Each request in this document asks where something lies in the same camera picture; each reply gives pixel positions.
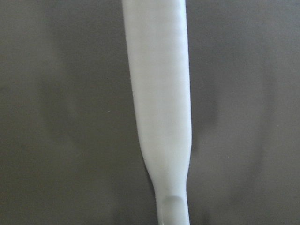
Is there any white hand brush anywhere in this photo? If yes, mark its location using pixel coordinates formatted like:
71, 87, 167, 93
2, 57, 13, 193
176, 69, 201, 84
122, 0, 192, 225

